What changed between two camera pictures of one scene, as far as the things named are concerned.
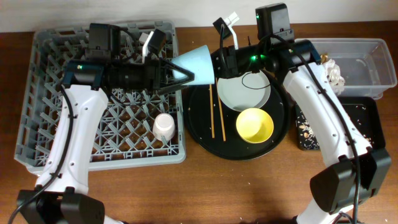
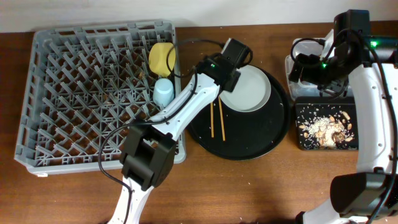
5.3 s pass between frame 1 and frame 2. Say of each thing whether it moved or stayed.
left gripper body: moved
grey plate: stayed
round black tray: stayed
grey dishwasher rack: stayed
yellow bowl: moved
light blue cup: moved
